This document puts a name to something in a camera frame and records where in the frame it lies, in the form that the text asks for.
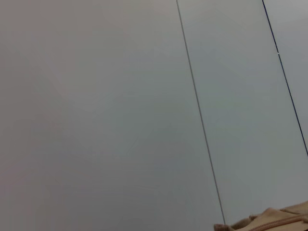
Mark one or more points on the khaki canvas food bag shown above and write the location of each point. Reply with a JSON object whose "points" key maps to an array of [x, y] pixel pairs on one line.
{"points": [[276, 221]]}

